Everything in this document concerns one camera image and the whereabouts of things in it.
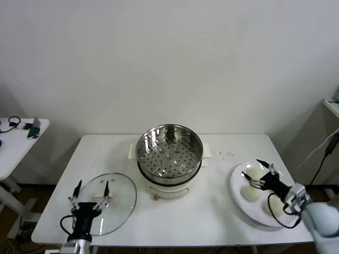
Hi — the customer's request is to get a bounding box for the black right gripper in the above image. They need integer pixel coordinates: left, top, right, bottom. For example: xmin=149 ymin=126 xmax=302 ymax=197
xmin=240 ymin=158 xmax=292 ymax=202

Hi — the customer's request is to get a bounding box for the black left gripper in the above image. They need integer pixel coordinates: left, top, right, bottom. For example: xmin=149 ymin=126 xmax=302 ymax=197
xmin=66 ymin=179 xmax=112 ymax=242

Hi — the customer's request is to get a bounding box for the white steamed baozi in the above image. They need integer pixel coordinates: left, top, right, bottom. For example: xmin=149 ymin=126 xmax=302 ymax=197
xmin=262 ymin=197 xmax=288 ymax=217
xmin=242 ymin=186 xmax=263 ymax=203
xmin=247 ymin=169 xmax=265 ymax=181

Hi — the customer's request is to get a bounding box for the round glass pot lid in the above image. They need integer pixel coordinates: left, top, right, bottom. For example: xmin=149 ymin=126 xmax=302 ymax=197
xmin=73 ymin=172 xmax=138 ymax=237

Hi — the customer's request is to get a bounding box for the perforated steel steamer basket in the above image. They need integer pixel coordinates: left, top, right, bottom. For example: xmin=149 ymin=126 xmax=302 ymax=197
xmin=136 ymin=123 xmax=204 ymax=178

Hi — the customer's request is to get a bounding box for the large white plate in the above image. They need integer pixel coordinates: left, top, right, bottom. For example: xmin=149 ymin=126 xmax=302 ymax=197
xmin=229 ymin=161 xmax=302 ymax=228

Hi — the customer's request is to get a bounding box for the white electric cooking pot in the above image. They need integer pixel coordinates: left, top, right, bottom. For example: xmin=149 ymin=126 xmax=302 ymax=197
xmin=128 ymin=142 xmax=212 ymax=201

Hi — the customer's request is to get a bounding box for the white floor power strip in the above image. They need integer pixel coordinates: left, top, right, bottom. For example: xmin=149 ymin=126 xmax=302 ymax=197
xmin=15 ymin=222 xmax=37 ymax=239

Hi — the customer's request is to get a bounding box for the green tool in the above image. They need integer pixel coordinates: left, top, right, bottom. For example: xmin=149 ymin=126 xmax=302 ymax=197
xmin=27 ymin=116 xmax=42 ymax=140

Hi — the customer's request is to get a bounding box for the white side table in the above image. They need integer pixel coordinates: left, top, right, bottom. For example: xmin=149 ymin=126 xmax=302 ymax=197
xmin=0 ymin=117 xmax=51 ymax=222

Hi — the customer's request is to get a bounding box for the white desk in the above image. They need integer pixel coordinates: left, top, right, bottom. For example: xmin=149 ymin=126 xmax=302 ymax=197
xmin=322 ymin=97 xmax=339 ymax=119

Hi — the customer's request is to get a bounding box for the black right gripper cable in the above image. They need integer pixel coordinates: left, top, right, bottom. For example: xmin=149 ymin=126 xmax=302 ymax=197
xmin=267 ymin=193 xmax=302 ymax=229

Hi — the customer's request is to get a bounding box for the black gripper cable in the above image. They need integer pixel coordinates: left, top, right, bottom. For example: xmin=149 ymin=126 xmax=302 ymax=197
xmin=267 ymin=193 xmax=302 ymax=229
xmin=59 ymin=213 xmax=78 ymax=235

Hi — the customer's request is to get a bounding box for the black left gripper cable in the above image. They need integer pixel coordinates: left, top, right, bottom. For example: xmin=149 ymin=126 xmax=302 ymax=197
xmin=59 ymin=213 xmax=78 ymax=235

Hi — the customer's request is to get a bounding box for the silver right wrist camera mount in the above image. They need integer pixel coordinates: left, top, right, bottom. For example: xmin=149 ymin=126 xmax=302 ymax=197
xmin=283 ymin=184 xmax=312 ymax=215

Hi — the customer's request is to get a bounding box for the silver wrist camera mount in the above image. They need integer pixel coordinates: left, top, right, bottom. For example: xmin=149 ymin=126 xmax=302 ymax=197
xmin=283 ymin=184 xmax=312 ymax=215
xmin=59 ymin=238 xmax=92 ymax=254

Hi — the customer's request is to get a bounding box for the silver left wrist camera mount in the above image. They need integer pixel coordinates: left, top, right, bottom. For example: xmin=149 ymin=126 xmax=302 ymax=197
xmin=59 ymin=238 xmax=92 ymax=254

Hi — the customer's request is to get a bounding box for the white wall cable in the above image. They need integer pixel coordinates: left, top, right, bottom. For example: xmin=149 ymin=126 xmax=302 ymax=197
xmin=296 ymin=131 xmax=339 ymax=170

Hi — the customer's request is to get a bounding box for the black power adapter cable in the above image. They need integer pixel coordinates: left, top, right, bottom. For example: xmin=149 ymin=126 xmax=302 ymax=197
xmin=309 ymin=133 xmax=339 ymax=186

